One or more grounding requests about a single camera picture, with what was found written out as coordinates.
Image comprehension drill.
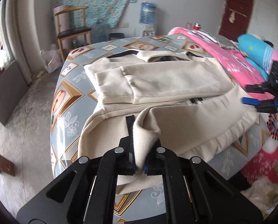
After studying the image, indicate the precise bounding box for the grey sequin cushion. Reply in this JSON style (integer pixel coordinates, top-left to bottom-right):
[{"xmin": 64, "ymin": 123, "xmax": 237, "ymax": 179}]
[{"xmin": 200, "ymin": 30, "xmax": 237, "ymax": 49}]

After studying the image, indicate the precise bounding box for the clear empty water jug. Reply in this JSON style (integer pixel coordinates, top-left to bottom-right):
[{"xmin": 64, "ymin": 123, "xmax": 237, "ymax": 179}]
[{"xmin": 91, "ymin": 21, "xmax": 109, "ymax": 44}]

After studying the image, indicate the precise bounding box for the pink floral blanket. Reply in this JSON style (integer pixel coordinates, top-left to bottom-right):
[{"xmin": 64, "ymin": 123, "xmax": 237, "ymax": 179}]
[{"xmin": 168, "ymin": 27, "xmax": 278, "ymax": 187}]

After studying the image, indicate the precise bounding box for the pale pink paper roll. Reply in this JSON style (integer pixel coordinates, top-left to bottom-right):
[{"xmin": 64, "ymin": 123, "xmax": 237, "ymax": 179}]
[{"xmin": 54, "ymin": 5, "xmax": 70, "ymax": 32}]

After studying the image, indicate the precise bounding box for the teal floral wall cloth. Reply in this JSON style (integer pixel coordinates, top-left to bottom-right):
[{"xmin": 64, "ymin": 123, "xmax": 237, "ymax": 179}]
[{"xmin": 51, "ymin": 0, "xmax": 138, "ymax": 28}]

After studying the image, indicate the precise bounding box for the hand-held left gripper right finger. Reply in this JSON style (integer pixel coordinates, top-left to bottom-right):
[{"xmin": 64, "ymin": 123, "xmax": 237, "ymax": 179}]
[{"xmin": 144, "ymin": 139, "xmax": 263, "ymax": 224}]

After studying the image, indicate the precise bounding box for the round table patterned tablecloth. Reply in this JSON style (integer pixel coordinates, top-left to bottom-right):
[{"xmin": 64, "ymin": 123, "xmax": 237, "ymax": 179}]
[{"xmin": 50, "ymin": 35, "xmax": 272, "ymax": 224}]

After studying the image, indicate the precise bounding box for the dark grey panel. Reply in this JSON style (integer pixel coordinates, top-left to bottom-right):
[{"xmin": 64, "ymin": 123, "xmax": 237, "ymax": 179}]
[{"xmin": 0, "ymin": 61, "xmax": 30, "ymax": 126}]

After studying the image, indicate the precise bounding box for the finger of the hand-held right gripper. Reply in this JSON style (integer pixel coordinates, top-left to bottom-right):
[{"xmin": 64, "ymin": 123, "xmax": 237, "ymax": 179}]
[
  {"xmin": 240, "ymin": 97, "xmax": 278, "ymax": 113},
  {"xmin": 245, "ymin": 84, "xmax": 269, "ymax": 94}
]

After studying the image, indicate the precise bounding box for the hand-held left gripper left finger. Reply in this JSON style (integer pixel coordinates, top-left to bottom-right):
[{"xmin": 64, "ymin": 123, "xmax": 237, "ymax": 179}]
[{"xmin": 16, "ymin": 136, "xmax": 136, "ymax": 224}]

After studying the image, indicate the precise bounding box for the white plastic bag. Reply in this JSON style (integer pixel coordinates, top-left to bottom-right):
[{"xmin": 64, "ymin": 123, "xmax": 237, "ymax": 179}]
[{"xmin": 40, "ymin": 44, "xmax": 65, "ymax": 73}]

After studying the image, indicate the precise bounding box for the grey curtain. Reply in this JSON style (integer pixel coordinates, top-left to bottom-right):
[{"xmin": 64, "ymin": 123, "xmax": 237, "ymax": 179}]
[{"xmin": 4, "ymin": 0, "xmax": 48, "ymax": 84}]

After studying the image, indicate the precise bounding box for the blue plush pillow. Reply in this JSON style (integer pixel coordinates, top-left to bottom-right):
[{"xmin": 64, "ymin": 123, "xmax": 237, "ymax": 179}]
[{"xmin": 237, "ymin": 33, "xmax": 278, "ymax": 80}]

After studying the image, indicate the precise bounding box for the wooden chair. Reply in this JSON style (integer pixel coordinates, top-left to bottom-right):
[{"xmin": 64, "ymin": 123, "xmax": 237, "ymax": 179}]
[{"xmin": 54, "ymin": 6, "xmax": 93, "ymax": 62}]

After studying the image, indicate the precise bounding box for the white fluffy rug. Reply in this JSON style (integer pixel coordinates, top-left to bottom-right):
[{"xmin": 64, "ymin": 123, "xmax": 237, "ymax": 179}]
[{"xmin": 240, "ymin": 175, "xmax": 278, "ymax": 217}]

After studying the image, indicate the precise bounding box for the blue water jug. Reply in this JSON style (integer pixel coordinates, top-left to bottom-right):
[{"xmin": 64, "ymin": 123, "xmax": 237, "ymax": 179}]
[{"xmin": 139, "ymin": 2, "xmax": 158, "ymax": 26}]

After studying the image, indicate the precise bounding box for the small brown cardboard box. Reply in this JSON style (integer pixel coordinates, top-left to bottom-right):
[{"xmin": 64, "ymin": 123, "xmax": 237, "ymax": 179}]
[{"xmin": 0, "ymin": 152, "xmax": 16, "ymax": 176}]

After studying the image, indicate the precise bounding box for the white water dispenser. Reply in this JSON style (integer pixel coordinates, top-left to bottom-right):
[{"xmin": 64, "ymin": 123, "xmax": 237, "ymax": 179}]
[{"xmin": 142, "ymin": 24, "xmax": 157, "ymax": 38}]

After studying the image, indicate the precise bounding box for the beige zip jacket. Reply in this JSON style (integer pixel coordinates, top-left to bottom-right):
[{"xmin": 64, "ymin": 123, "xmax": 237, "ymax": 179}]
[{"xmin": 78, "ymin": 49, "xmax": 261, "ymax": 195}]

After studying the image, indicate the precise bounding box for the brown door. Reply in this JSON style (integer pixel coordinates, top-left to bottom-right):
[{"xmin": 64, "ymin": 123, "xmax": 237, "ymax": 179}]
[{"xmin": 218, "ymin": 0, "xmax": 255, "ymax": 42}]

